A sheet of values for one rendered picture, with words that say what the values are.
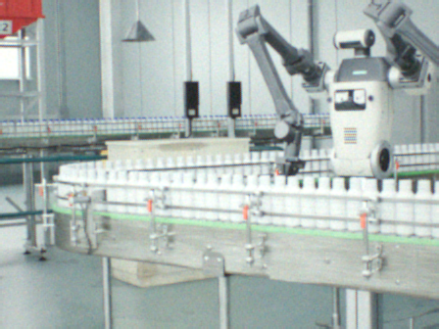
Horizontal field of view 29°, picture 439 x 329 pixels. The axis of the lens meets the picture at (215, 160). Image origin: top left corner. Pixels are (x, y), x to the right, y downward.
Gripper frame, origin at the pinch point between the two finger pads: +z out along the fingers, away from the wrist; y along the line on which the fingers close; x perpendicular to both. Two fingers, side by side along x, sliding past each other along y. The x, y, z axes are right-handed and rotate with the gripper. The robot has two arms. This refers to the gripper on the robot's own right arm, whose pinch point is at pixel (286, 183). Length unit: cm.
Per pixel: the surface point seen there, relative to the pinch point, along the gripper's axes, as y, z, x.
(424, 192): 64, 6, -18
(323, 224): 28.8, 17.1, -15.0
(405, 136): -246, -191, 532
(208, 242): -18.4, 26.5, -15.0
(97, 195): -76, 13, -20
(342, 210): 35.8, 12.2, -16.5
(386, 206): 52, 10, -18
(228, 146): -281, -105, 292
